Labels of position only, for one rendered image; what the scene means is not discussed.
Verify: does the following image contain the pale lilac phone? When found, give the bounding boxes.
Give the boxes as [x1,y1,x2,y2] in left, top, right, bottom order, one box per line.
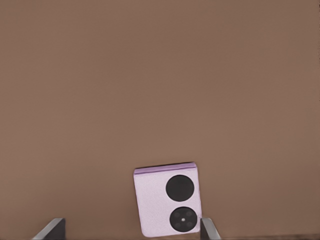
[133,161,203,238]

